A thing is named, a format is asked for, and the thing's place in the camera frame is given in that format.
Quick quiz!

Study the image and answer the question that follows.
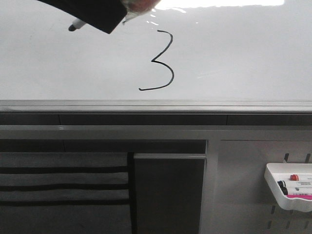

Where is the black-capped marker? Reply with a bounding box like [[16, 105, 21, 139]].
[[280, 187, 312, 195], [277, 180, 312, 188]]

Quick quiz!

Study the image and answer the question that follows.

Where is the black-capped marker lower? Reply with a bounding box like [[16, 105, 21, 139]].
[[280, 187, 312, 195]]

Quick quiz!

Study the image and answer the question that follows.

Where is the white plastic wall tray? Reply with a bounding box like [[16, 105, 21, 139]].
[[264, 163, 312, 212]]

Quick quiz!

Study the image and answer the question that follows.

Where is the grey whiteboard marker ledge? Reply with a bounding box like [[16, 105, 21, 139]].
[[0, 100, 312, 115]]

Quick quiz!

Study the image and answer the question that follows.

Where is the pink eraser in tray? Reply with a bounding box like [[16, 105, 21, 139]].
[[286, 195, 312, 200]]

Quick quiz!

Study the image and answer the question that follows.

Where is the red-capped marker in tray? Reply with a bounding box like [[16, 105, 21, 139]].
[[290, 174, 312, 181]]

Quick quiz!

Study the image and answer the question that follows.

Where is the white whiteboard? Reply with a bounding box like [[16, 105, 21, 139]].
[[0, 0, 312, 101]]

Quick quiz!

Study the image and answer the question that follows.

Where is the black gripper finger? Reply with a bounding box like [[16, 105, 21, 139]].
[[42, 0, 127, 34]]

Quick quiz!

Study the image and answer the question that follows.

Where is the grey fabric pocket organizer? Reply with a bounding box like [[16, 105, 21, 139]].
[[0, 152, 137, 234]]

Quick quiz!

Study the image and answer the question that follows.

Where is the white pegboard panel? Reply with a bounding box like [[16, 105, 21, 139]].
[[212, 141, 312, 234]]

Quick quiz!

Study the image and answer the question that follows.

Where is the dark grey flat panel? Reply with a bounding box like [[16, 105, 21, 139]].
[[134, 154, 206, 234]]

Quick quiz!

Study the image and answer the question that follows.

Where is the black-capped marker upper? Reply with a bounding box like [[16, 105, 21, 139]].
[[277, 180, 312, 188]]

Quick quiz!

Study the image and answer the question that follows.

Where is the white black-tipped whiteboard marker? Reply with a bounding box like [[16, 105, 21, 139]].
[[68, 0, 161, 32]]

